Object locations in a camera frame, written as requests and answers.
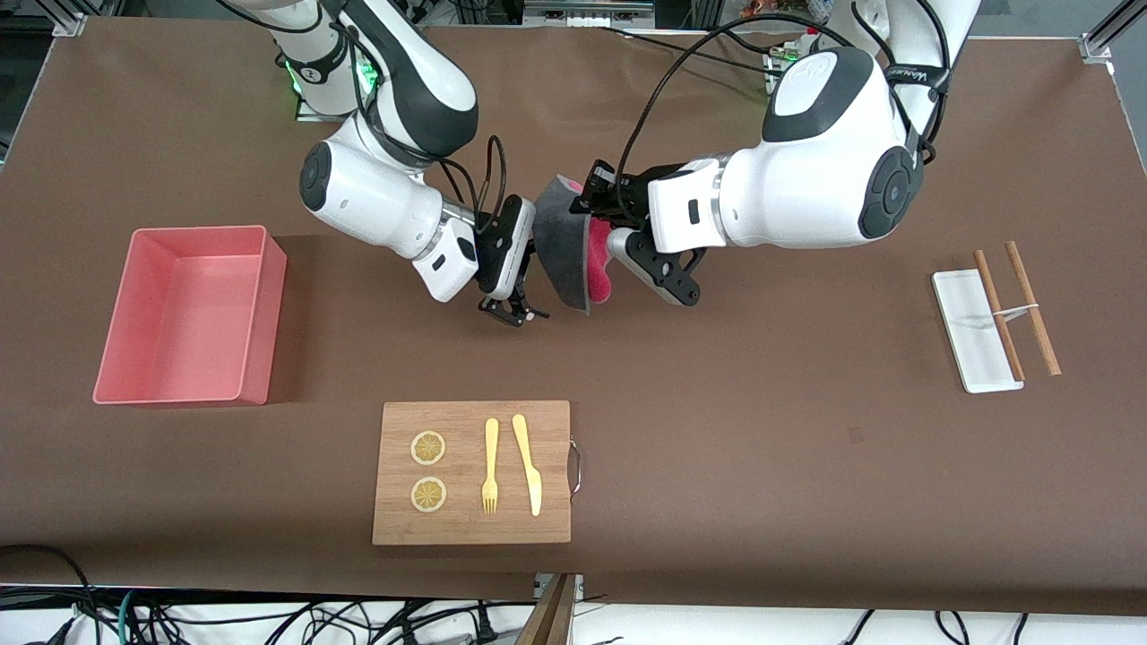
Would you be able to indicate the wooden beam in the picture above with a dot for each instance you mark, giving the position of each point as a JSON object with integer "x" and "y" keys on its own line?
{"x": 548, "y": 623}

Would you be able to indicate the yellow lemon slice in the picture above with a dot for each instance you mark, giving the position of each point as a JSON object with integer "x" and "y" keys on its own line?
{"x": 428, "y": 448}
{"x": 428, "y": 495}

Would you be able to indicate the brown table cover sheet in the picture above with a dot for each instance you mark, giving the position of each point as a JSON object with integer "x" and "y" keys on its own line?
{"x": 717, "y": 403}

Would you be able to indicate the red and grey cloth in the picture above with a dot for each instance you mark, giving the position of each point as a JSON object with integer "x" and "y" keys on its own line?
{"x": 560, "y": 246}

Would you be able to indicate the aluminium frame profile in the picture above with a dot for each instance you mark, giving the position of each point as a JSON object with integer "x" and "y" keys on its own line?
{"x": 1111, "y": 31}
{"x": 70, "y": 20}

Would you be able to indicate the white rectangular tray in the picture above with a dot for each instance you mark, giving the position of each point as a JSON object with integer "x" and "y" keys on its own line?
{"x": 972, "y": 331}

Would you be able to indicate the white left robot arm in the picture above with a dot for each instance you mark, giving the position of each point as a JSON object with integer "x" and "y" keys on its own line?
{"x": 833, "y": 179}

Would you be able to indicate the wooden cutting board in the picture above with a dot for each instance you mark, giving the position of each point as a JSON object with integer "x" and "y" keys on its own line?
{"x": 470, "y": 528}

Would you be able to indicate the pink plastic bin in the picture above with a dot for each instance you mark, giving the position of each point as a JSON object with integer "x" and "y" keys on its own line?
{"x": 188, "y": 322}

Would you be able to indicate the orange red small object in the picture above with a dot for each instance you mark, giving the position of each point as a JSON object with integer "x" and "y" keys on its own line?
{"x": 753, "y": 7}

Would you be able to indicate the yellow plastic fork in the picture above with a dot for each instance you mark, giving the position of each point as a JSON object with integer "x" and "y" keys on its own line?
{"x": 491, "y": 448}

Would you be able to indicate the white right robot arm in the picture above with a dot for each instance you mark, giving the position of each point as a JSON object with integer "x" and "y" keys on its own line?
{"x": 376, "y": 197}

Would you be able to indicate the yellow plastic knife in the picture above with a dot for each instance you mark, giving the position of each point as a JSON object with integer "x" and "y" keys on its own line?
{"x": 533, "y": 488}

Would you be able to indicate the small metal bracket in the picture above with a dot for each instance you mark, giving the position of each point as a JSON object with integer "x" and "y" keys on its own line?
{"x": 578, "y": 582}

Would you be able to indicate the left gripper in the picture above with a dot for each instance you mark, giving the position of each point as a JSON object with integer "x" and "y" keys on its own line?
{"x": 620, "y": 199}

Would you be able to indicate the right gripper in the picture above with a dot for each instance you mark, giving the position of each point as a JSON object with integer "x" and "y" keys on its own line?
{"x": 492, "y": 244}

